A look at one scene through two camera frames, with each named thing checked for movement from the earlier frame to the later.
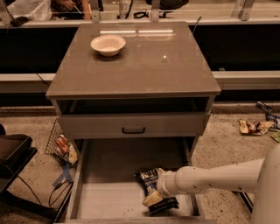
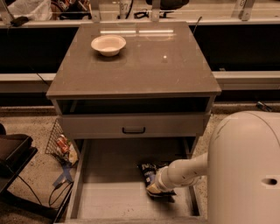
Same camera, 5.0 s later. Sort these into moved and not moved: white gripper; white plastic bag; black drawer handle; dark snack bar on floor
Moved: white gripper
Not moved: black drawer handle; dark snack bar on floor; white plastic bag
